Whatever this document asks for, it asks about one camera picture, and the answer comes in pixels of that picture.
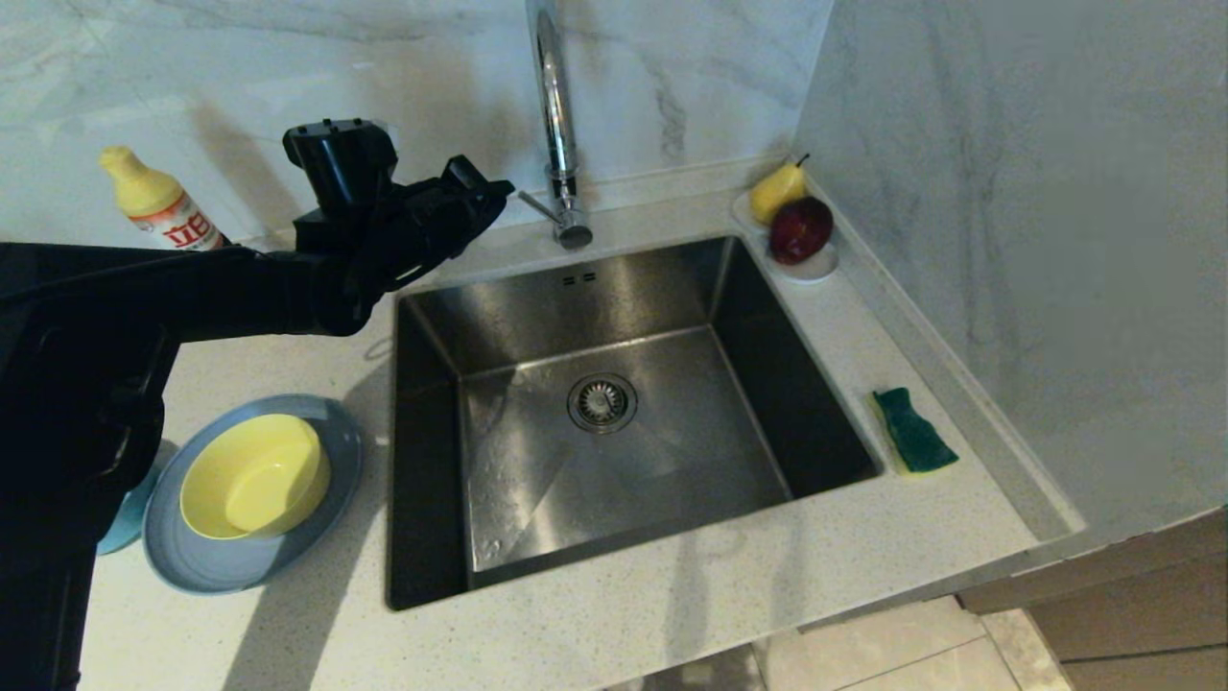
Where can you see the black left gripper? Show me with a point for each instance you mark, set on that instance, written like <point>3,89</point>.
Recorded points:
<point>374,259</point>

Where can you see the orange dish soap bottle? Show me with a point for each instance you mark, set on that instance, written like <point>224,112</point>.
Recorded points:
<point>153,197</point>

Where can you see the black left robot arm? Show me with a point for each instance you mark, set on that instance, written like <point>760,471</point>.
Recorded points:
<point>115,317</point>

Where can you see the metal sink drain strainer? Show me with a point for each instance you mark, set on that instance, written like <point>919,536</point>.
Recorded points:
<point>602,403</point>

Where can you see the stainless steel sink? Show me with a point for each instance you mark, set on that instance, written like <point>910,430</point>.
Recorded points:
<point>624,480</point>

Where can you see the green and yellow sponge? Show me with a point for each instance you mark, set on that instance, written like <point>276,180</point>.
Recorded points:
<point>916,437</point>

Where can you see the chrome kitchen faucet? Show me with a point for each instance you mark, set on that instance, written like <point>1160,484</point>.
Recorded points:
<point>559,125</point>

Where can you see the yellow pear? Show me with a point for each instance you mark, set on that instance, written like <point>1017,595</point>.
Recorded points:
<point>772,197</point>

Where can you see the red apple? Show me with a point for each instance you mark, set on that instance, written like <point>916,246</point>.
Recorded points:
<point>799,232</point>

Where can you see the yellow bowl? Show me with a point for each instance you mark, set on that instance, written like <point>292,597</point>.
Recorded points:
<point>251,480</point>

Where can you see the small white dish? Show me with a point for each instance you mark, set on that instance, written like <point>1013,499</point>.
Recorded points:
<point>815,271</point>

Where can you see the grey-blue plate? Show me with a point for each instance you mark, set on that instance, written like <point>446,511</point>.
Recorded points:
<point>240,570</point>

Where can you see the teal bowl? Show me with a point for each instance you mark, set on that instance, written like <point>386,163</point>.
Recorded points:
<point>129,518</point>

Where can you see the wooden cabinet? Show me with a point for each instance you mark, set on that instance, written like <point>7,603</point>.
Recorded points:
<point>1132,614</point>

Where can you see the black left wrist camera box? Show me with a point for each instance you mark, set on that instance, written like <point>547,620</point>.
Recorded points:
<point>341,163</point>

